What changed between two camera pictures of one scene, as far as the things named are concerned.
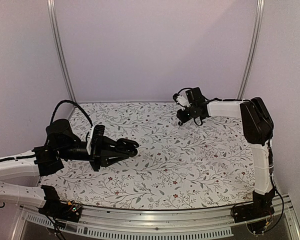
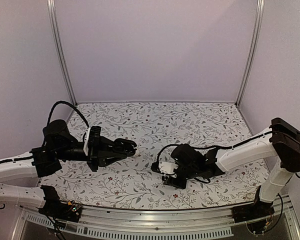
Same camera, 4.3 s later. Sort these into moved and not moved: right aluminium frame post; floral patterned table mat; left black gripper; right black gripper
Moved: right black gripper
Not moved: floral patterned table mat; left black gripper; right aluminium frame post
